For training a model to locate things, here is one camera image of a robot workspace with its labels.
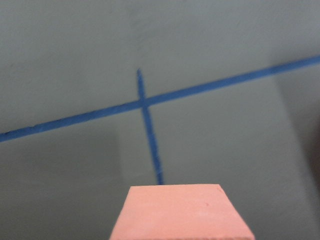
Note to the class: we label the orange foam cube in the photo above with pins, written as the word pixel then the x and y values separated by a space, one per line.
pixel 179 212

